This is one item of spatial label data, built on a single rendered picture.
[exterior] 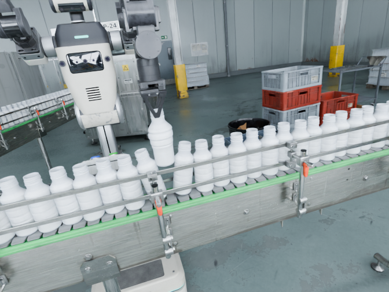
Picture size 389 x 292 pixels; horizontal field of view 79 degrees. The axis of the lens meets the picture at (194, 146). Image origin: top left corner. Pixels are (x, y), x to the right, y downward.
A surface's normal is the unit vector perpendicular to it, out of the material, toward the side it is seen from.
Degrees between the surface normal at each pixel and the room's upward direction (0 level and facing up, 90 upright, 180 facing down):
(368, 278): 0
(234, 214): 90
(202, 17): 90
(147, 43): 90
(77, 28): 90
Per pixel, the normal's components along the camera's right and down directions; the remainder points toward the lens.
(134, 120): -0.01, 0.37
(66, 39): 0.28, 0.32
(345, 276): -0.11, -0.93
